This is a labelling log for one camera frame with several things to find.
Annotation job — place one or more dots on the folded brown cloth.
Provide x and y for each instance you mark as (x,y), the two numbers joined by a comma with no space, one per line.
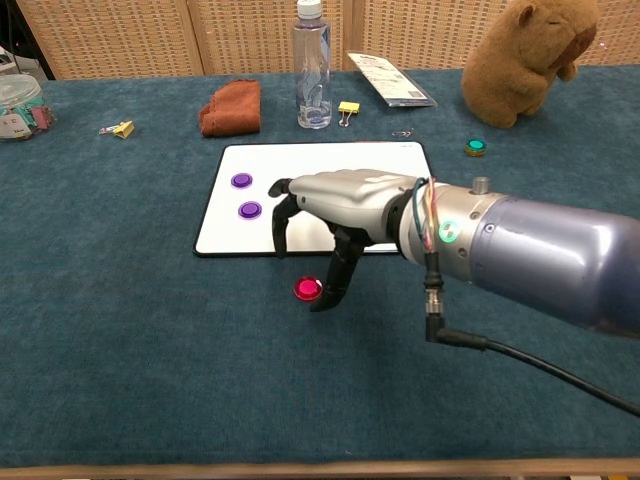
(232,107)

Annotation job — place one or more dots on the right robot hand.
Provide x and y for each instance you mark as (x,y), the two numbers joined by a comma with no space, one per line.
(350,200)

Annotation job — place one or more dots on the clear jar of clips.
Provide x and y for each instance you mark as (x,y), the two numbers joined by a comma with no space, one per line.
(20,100)

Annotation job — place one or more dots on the yellow binder clip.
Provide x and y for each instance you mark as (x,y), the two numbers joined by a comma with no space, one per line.
(122,130)
(348,106)

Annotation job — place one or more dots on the small metal paper clips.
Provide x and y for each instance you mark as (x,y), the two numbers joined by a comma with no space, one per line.
(402,133)

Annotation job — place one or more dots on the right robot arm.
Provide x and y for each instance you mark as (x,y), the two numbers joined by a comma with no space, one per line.
(550,250)

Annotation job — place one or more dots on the brown capybara plush toy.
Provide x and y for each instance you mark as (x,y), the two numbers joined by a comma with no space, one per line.
(510,65)

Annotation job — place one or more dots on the purple round magnet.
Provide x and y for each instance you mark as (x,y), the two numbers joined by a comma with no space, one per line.
(250,209)
(242,180)

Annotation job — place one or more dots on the woven folding screen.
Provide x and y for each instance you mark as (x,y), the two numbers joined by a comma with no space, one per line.
(125,35)

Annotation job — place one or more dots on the pink round magnet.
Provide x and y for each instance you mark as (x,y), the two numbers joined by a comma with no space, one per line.
(307,289)

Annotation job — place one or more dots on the white rectangular board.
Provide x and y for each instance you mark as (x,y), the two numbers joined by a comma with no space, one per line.
(350,157)

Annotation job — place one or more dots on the blue felt table mat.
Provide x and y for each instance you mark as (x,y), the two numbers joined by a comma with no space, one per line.
(125,325)

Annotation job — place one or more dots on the clear plastic water bottle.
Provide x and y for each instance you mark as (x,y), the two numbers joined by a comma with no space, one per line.
(311,75)

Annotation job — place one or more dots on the flat blister pack card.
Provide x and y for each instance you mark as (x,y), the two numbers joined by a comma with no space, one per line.
(395,80)

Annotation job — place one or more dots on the teal round magnet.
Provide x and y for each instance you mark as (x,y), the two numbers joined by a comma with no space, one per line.
(475,146)

